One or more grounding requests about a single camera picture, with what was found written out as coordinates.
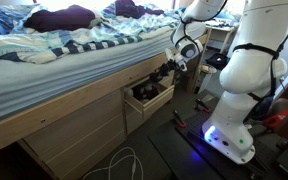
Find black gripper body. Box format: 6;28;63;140
166;60;180;71

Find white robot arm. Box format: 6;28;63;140
202;0;288;164

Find black socks in drawer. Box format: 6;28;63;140
133;84;159;101

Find open wooden drawer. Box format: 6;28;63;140
124;78;174;120

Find large wooden drawer front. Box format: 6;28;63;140
18;90;125;180

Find white bin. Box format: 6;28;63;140
198;64;217;93

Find white rolled sock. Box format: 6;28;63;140
125;88;134;96

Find black bag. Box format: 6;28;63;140
206;53;228;70

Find white desk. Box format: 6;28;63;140
206;21;237;53

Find blue striped duvet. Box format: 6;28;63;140
0;3;180;64

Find dark navy garment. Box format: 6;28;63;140
115;0;164;19

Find dark purple garment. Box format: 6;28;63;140
24;5;95;32

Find light blue mattress sheet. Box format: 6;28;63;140
0;24;206;128

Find red handled clamp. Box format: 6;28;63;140
172;110;186;128

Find white cable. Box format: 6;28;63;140
82;147;144;180

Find wooden bed frame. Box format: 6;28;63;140
0;27;212;180

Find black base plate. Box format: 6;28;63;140
175;109;288;180

